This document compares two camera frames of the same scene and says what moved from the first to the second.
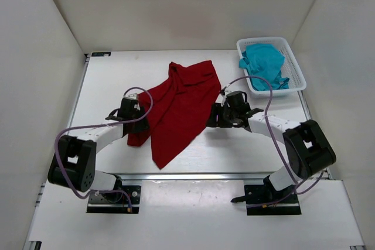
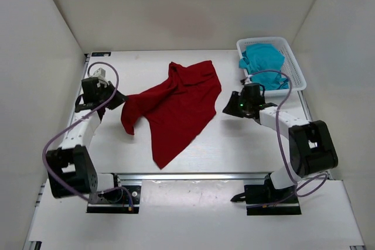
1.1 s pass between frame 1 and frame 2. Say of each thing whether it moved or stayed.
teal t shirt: stayed
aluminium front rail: stayed
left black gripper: moved
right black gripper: moved
